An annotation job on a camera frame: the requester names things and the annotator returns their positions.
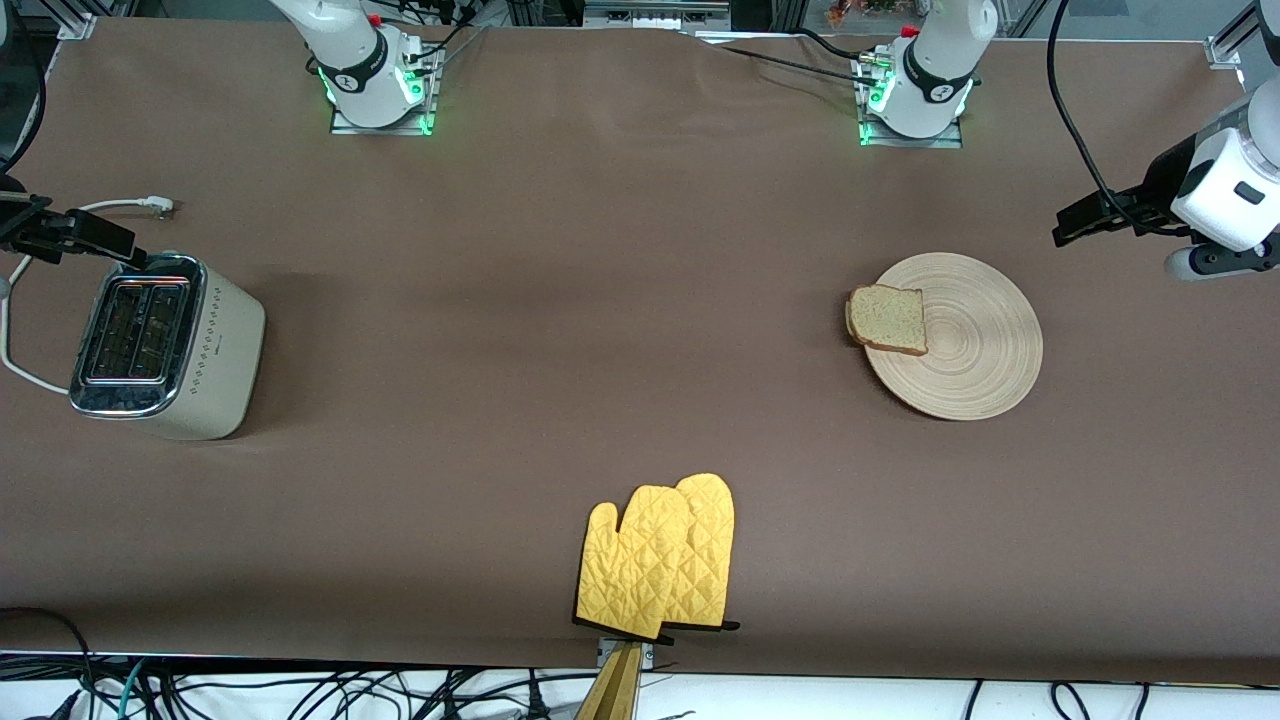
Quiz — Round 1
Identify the green floor cable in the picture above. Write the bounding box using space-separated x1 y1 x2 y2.
116 658 149 720

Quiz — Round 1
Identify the black base power cable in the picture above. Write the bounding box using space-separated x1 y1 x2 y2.
690 28 886 86

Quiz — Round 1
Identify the aluminium frame profile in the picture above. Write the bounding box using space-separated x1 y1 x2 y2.
1205 0 1280 71
55 0 136 41

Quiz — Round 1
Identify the white toaster power cable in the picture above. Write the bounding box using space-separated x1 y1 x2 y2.
0 196 176 396

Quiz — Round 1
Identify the yellow quilted oven mitt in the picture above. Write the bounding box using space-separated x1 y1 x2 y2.
574 485 693 643
660 473 741 633

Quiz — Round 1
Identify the black floor cable loop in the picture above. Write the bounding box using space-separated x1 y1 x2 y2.
0 606 98 720

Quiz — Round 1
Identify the grey background equipment box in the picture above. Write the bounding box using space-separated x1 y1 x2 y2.
582 0 736 31

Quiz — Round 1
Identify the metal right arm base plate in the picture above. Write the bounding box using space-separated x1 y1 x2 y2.
330 45 441 136

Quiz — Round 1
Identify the cream and chrome toaster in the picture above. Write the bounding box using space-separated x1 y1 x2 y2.
68 252 267 441

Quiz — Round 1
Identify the slice of brown bread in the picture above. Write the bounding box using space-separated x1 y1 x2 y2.
846 284 928 357

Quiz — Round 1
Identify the round wooden plate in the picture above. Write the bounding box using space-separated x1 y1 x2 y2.
862 252 1044 421

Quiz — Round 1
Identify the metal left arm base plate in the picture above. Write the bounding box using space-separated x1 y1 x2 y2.
858 55 964 149

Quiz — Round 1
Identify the brown table cover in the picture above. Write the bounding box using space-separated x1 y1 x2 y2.
0 15 1280 686

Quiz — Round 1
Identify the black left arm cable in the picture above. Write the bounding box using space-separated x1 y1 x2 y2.
1046 0 1186 237

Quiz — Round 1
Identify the wooden stick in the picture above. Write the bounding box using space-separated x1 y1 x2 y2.
575 643 646 720

